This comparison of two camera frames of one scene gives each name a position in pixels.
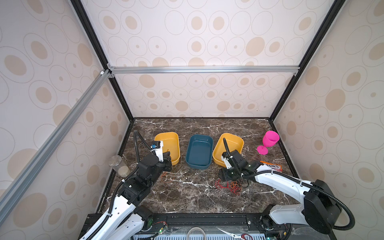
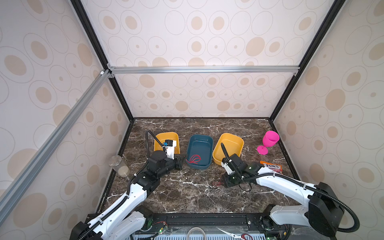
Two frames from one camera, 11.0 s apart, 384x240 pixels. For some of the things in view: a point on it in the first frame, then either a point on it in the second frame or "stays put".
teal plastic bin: [199, 151] stays put
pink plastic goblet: [270, 138] stays put
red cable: [218, 185] to [194, 159]
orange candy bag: [276, 167] stays put
